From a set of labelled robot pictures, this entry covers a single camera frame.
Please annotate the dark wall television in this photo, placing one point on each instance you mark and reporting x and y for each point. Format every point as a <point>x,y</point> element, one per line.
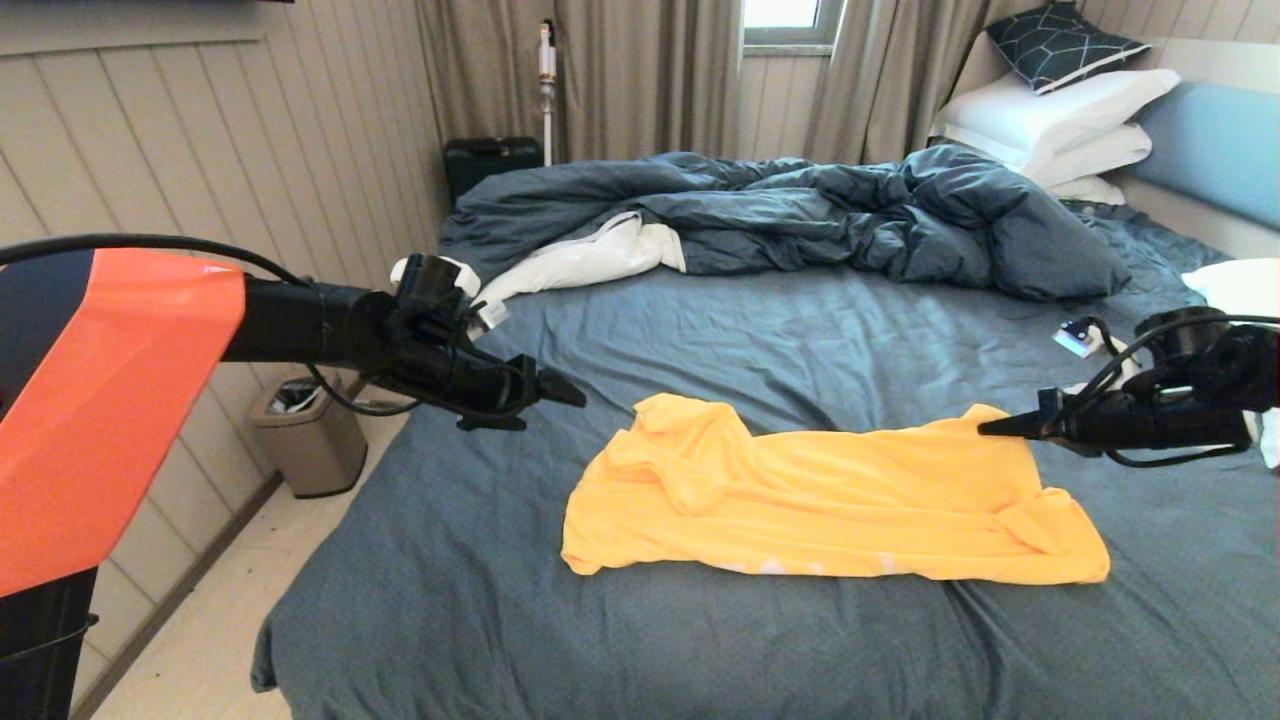
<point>150,1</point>

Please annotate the small white label tag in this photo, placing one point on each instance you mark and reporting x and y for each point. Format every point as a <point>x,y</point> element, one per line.
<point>494,313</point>

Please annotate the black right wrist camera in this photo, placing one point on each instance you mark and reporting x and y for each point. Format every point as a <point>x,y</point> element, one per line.
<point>1185,335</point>

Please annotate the light blue headboard pad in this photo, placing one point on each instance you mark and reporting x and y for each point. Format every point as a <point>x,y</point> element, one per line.
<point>1225,150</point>

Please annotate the dark blue duvet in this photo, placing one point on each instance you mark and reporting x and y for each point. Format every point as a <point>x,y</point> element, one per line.
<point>800,205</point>

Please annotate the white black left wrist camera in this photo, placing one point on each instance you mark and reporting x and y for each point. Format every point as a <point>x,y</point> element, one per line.
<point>435,280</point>

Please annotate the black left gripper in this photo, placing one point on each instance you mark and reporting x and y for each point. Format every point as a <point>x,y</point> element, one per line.
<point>450,370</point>

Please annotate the beige window curtain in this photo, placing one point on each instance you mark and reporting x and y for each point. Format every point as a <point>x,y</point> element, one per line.
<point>880,75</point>
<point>640,75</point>

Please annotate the white stick vacuum cleaner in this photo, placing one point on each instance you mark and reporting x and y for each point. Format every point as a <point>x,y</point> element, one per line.
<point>547,62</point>

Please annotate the bed with blue sheet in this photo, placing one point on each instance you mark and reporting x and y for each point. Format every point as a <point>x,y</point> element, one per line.
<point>780,330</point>

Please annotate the beige trash bin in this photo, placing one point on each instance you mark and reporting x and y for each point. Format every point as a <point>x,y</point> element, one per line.
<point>315,450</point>

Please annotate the dark green hard case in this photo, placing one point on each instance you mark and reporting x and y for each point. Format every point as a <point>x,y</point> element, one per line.
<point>490,160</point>

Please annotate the grey framed window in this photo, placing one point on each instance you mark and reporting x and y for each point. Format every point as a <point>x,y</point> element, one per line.
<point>785,15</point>

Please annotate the yellow polo shirt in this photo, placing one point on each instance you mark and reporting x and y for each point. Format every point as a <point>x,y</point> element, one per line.
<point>820,510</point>

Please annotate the white pillow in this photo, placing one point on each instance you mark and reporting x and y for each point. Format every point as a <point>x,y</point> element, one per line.
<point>1040,110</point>
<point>1097,150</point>
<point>1240,285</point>
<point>1092,188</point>

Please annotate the dark patterned cushion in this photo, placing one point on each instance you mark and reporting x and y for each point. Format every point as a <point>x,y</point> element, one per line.
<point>1062,43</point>

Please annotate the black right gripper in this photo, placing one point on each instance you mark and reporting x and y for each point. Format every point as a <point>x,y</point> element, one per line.
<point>1160,425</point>

